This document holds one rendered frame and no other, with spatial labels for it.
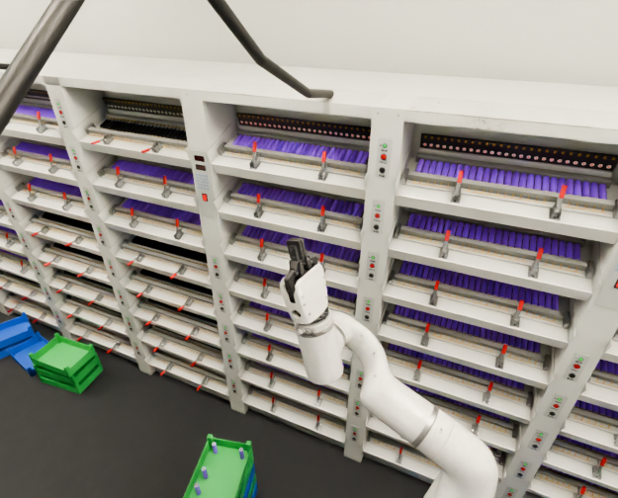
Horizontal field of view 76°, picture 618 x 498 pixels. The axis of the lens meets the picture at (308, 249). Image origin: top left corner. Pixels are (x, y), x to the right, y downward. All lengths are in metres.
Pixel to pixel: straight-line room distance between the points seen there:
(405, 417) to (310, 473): 1.49
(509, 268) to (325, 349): 0.73
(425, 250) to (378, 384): 0.64
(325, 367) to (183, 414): 1.78
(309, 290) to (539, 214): 0.75
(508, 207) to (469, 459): 0.72
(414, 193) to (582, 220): 0.46
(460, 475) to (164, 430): 1.92
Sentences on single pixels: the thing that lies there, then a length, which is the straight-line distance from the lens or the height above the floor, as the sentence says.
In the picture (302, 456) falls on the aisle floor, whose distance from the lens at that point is 2.35.
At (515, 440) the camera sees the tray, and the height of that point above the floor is 0.53.
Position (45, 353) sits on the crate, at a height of 0.16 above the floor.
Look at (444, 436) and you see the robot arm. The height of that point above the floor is 1.33.
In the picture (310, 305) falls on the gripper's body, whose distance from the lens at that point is 0.80.
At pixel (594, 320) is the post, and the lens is 1.47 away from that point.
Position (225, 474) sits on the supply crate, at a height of 0.32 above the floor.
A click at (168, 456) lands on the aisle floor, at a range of 2.46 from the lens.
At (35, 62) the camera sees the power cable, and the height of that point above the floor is 1.98.
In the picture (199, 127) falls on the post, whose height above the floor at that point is 1.64.
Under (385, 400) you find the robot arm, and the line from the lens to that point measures 0.85.
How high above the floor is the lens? 2.03
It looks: 32 degrees down
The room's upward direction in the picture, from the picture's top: straight up
